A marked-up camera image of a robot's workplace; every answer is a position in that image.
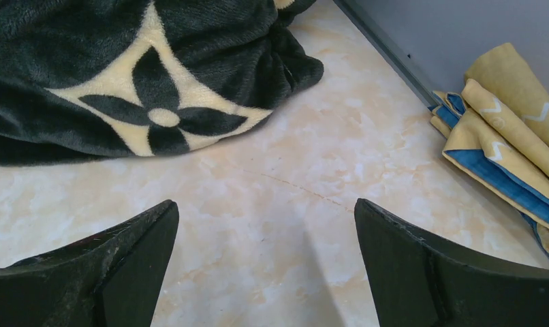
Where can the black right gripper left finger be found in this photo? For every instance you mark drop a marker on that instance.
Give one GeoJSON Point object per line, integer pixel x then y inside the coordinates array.
{"type": "Point", "coordinates": [111, 278]}

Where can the black cream flower blanket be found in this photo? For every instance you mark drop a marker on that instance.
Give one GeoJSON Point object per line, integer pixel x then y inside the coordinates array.
{"type": "Point", "coordinates": [91, 80]}

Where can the yellow blue folded cloth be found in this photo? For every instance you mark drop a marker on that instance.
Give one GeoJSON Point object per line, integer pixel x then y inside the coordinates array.
{"type": "Point", "coordinates": [497, 132]}

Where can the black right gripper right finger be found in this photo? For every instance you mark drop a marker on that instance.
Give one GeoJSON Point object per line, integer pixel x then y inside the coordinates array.
{"type": "Point", "coordinates": [418, 278]}

